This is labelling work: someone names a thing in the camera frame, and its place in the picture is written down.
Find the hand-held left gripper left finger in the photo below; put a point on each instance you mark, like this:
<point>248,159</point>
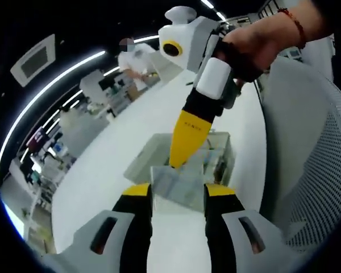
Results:
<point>116,244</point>

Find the ceiling air vent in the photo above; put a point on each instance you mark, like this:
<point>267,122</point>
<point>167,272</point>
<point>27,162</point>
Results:
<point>34,61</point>

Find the clear plastic guide fixture box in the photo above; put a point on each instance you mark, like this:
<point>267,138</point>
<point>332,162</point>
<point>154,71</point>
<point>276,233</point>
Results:
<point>147,153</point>

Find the purple wall screen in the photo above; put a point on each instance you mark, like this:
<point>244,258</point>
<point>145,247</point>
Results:
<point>35,140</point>

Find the person's right hand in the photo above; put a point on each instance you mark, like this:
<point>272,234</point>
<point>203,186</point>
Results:
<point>267,39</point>

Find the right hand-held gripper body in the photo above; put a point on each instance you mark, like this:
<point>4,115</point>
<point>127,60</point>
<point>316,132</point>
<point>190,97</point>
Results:
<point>199,39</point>

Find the long curved ceiling light strip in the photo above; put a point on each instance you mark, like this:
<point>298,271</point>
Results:
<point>31,105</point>

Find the grey desk partition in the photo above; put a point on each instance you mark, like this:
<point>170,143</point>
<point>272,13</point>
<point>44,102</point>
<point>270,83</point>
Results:
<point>82,133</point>

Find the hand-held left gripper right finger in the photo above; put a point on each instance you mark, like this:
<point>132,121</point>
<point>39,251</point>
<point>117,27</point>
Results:
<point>221,241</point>

